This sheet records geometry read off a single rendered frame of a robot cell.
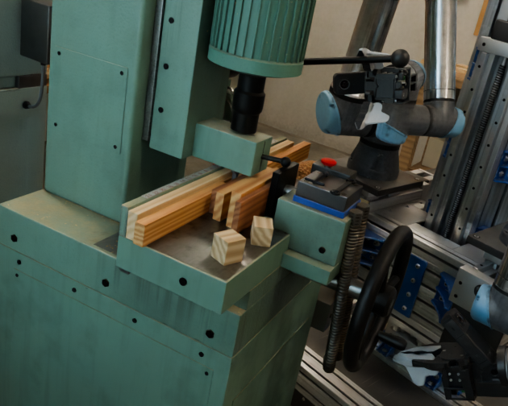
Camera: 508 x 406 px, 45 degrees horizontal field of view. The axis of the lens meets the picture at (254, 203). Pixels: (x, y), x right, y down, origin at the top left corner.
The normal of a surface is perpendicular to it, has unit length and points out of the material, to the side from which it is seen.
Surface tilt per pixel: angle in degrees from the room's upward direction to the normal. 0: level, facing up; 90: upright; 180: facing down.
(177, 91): 90
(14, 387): 90
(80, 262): 90
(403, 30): 90
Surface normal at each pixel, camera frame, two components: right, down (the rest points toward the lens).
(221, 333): -0.47, 0.28
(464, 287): -0.74, 0.14
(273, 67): 0.34, 0.43
